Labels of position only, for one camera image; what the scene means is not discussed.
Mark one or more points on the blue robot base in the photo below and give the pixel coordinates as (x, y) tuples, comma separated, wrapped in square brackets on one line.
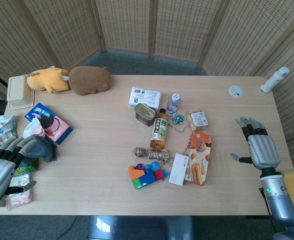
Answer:
[(139, 228)]

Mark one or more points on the biscuit box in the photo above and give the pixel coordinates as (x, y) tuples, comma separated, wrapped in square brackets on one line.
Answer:
[(199, 157)]

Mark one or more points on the amber tea bottle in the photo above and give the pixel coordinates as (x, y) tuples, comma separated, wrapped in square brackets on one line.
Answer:
[(159, 131)]

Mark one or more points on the beige lunch box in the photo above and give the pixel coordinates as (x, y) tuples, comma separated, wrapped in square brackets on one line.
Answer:
[(19, 92)]

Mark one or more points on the clear bag pink sachets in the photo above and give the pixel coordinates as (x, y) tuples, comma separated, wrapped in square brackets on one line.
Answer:
[(20, 197)]

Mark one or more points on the woven folding screen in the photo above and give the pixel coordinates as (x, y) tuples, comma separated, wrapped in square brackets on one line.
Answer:
[(127, 25)]

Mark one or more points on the wrapped cake slice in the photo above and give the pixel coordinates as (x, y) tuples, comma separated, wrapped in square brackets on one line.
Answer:
[(198, 120)]

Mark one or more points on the green snack packet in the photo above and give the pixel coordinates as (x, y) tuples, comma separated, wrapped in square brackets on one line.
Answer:
[(25, 167)]

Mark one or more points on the clear water bottle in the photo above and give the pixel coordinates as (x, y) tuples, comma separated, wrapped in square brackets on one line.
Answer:
[(174, 103)]

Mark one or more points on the white tissue pack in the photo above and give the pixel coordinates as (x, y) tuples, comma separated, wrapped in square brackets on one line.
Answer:
[(145, 97)]

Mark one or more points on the yellow plush toy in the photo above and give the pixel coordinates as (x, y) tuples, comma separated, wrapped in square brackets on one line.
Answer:
[(50, 81)]

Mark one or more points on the small green circuit board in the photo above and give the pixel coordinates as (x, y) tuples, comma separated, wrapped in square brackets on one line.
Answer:
[(178, 119)]

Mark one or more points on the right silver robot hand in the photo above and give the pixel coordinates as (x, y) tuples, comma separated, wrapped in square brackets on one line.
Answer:
[(263, 150)]

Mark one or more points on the white handheld device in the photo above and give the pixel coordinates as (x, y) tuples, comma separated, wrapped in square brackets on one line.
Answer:
[(274, 80)]

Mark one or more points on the blue pink cookie box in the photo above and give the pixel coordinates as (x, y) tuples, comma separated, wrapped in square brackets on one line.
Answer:
[(59, 127)]

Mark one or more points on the white cardboard box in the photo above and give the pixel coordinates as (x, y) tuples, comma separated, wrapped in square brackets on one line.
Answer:
[(179, 170)]

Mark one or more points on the light blue flat block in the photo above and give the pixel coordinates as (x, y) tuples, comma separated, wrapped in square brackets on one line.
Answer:
[(166, 173)]

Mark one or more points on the colourful building block assembly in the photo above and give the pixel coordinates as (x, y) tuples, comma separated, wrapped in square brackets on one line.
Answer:
[(144, 176)]

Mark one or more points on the pink white plastic bag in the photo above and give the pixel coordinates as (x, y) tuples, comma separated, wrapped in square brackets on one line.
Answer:
[(33, 127)]

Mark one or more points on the brown plush toy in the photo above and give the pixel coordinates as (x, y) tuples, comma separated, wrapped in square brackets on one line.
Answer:
[(89, 80)]

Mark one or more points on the dark green meat can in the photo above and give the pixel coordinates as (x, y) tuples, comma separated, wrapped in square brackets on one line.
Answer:
[(145, 113)]

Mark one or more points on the white snack bag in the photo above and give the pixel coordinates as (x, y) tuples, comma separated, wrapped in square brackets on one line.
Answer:
[(4, 130)]

